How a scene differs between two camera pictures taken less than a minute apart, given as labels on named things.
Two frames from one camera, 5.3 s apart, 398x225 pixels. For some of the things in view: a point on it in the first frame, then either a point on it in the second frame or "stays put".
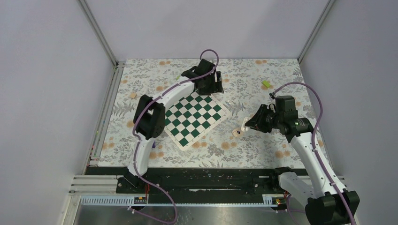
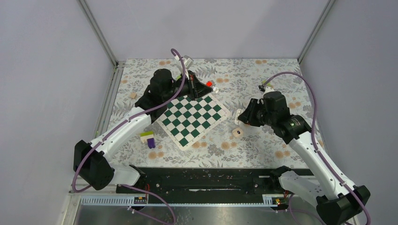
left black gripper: x=216 y=87 to x=196 y=88
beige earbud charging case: x=237 y=132 stays put
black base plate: x=196 y=185 stays put
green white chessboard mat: x=190 y=118 stays put
